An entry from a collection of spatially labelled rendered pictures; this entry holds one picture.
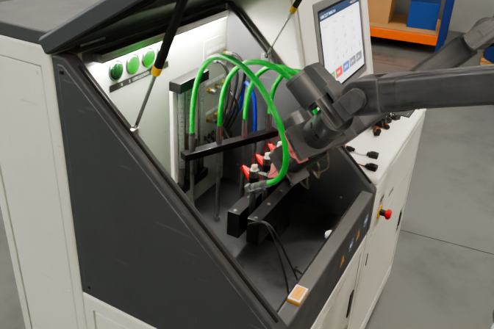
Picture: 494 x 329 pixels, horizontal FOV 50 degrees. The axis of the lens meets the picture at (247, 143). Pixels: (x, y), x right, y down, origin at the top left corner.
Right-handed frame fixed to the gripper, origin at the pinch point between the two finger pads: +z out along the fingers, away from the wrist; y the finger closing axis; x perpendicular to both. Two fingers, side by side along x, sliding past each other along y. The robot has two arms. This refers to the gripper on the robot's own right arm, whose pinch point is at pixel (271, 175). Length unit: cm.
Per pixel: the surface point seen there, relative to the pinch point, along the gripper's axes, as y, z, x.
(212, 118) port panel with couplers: 26.2, 26.8, -13.9
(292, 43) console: 31.6, -3.1, -31.6
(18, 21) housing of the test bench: 55, -3, 43
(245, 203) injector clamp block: -3.0, 14.1, 1.2
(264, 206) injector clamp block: -6.3, 11.1, -1.5
